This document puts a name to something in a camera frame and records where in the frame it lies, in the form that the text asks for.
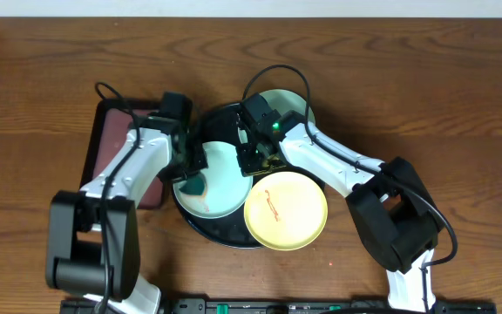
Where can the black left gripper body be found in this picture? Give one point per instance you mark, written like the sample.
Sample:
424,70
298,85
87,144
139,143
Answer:
195,160

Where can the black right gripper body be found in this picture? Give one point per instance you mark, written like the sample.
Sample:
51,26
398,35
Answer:
253,161

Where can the green sponge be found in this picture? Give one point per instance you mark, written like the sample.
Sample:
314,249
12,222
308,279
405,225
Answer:
194,186

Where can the light green plate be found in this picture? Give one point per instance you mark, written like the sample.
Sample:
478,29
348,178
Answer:
226,189
284,101

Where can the yellow plate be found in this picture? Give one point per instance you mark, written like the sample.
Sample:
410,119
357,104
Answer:
285,211

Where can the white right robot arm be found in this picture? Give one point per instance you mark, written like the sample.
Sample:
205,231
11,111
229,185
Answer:
397,221

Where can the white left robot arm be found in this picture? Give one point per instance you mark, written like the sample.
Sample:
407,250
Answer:
93,241

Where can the round black tray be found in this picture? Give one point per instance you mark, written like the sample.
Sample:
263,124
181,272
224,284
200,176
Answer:
221,124

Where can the black rectangular tray, red water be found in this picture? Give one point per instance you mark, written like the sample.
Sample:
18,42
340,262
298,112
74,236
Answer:
109,130

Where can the light green plate, red streak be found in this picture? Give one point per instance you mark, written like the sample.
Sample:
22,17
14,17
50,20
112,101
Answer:
284,101

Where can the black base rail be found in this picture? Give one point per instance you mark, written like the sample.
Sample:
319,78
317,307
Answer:
201,306

